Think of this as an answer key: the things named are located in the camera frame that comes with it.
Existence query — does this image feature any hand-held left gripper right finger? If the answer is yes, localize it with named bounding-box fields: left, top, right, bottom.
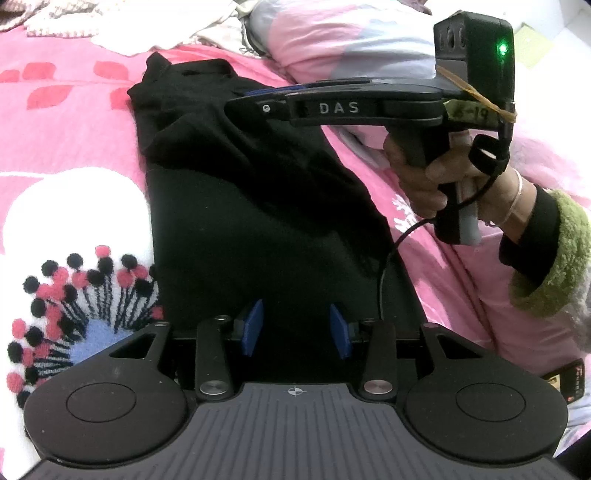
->
left=329, top=302, right=485, bottom=401

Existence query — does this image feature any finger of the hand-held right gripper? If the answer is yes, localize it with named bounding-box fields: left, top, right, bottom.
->
left=224, top=84, right=296, bottom=124

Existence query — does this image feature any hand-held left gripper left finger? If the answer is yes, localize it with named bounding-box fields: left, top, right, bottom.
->
left=108, top=299, right=265, bottom=401

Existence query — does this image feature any black garment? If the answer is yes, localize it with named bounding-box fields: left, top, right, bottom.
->
left=127, top=51, right=432, bottom=374

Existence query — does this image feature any person's right hand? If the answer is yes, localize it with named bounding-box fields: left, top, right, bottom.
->
left=383, top=131, right=528, bottom=228

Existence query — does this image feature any pale pink quilt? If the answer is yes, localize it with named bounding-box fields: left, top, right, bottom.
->
left=245, top=0, right=591, bottom=376

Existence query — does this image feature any cream white garment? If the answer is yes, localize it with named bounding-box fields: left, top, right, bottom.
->
left=90, top=0, right=252, bottom=57

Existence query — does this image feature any pink floral blanket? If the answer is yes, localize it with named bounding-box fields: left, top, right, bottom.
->
left=0, top=21, right=462, bottom=480

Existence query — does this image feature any smartphone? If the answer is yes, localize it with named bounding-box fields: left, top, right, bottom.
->
left=544, top=359, right=585, bottom=403

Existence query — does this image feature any silver bracelet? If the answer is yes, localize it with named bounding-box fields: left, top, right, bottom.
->
left=493, top=167, right=528, bottom=228

